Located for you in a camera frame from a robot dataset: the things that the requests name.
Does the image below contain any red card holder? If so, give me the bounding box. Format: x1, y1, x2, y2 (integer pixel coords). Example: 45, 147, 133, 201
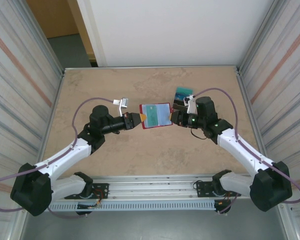
139, 101, 175, 130

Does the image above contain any blue card with wave print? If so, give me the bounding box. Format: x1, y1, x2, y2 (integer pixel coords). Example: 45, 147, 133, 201
174, 91, 190, 101

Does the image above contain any teal card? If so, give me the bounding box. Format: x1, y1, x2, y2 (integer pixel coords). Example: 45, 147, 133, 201
176, 86, 194, 97

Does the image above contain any base wiring bundle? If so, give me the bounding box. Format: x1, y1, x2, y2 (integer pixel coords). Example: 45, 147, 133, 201
76, 189, 109, 210
213, 191, 240, 215

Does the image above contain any wooden door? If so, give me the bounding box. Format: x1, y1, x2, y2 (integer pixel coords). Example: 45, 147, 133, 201
26, 0, 96, 62

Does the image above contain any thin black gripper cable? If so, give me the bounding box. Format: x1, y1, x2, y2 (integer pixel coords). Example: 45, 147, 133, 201
190, 128, 208, 141

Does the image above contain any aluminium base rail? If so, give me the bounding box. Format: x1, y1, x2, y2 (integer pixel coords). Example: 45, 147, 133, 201
48, 174, 253, 201

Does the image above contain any slotted grey cable duct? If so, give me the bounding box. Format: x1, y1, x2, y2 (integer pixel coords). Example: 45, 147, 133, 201
48, 201, 217, 212

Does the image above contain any aluminium enclosure post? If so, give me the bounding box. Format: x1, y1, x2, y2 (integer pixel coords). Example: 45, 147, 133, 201
236, 0, 282, 76

